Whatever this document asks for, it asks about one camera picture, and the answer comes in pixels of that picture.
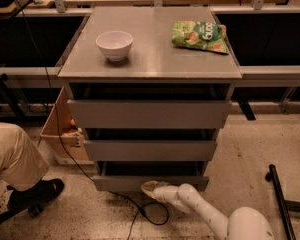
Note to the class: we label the white bowl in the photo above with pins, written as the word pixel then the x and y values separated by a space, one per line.
pixel 115 45

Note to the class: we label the office chair base caster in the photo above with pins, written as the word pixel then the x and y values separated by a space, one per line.
pixel 33 212

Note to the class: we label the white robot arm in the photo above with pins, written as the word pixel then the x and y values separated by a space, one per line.
pixel 244 223

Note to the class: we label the grey drawer cabinet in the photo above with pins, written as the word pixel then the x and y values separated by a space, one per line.
pixel 152 58

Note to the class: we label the grey bottom drawer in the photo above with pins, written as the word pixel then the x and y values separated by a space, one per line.
pixel 123 176

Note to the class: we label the grey top drawer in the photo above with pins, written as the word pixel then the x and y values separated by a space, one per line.
pixel 148 106

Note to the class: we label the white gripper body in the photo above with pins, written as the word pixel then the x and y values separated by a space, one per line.
pixel 162 193

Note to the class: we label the green chip bag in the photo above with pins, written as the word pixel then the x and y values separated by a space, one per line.
pixel 205 36

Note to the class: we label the person leg beige trousers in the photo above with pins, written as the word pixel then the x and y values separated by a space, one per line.
pixel 21 164

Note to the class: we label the black metal stand leg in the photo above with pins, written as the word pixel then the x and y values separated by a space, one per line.
pixel 285 206

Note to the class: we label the cardboard box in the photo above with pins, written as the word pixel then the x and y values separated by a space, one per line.
pixel 61 135

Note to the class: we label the grey middle drawer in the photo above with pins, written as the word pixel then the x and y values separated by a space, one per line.
pixel 150 145

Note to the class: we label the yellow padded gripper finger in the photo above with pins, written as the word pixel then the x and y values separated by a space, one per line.
pixel 154 189

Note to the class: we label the black shoe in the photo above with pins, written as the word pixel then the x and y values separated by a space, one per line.
pixel 43 191

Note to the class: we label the grey drawer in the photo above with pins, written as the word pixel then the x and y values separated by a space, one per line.
pixel 150 145
pixel 148 106
pixel 123 176

